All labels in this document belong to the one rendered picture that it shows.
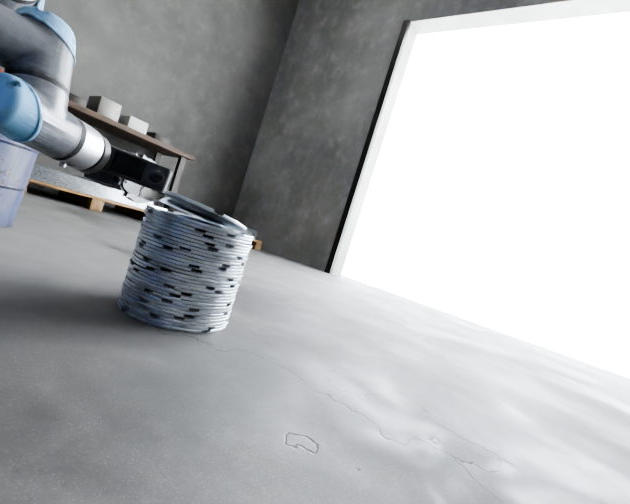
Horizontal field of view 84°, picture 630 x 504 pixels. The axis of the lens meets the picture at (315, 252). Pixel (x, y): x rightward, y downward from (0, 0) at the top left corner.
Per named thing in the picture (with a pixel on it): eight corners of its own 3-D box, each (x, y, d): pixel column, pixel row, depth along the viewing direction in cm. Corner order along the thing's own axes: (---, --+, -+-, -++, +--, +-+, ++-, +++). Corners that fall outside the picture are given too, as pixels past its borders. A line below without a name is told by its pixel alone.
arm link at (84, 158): (93, 122, 55) (72, 169, 54) (114, 136, 60) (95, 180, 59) (56, 111, 57) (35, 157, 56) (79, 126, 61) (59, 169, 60)
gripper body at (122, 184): (120, 154, 73) (72, 123, 61) (155, 164, 71) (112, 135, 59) (105, 188, 72) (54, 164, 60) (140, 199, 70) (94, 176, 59)
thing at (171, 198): (118, 183, 91) (119, 180, 91) (213, 225, 111) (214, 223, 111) (157, 186, 70) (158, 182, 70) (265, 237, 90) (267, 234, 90)
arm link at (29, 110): (23, 60, 45) (13, 122, 43) (90, 109, 56) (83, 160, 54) (-29, 66, 46) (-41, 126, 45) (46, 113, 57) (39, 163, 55)
